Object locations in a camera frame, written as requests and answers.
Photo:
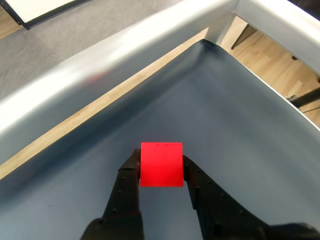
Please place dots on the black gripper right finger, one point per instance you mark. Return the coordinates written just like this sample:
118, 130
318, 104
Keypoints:
215, 207

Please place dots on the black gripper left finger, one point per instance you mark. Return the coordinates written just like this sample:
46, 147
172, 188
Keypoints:
122, 200

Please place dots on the red cube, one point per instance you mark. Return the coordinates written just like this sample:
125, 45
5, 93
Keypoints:
161, 165

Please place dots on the blue-grey table mat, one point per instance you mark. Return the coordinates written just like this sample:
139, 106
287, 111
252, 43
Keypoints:
225, 125

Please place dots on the black furniture foot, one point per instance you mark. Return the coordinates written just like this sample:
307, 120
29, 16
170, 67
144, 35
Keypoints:
307, 97

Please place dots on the silver metal pipe frame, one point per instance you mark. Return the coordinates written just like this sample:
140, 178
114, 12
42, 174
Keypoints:
100, 62

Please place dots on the white board black frame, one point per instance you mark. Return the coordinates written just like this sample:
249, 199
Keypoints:
37, 10

